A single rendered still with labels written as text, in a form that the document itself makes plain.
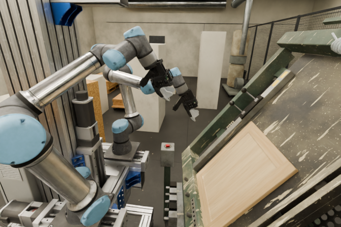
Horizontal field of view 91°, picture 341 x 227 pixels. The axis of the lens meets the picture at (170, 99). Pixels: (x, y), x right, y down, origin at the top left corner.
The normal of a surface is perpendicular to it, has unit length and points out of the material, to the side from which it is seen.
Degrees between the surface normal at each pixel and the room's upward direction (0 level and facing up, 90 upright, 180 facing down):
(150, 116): 90
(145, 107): 90
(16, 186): 90
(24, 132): 83
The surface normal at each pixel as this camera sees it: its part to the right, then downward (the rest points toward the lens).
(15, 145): 0.70, 0.13
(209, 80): -0.12, 0.33
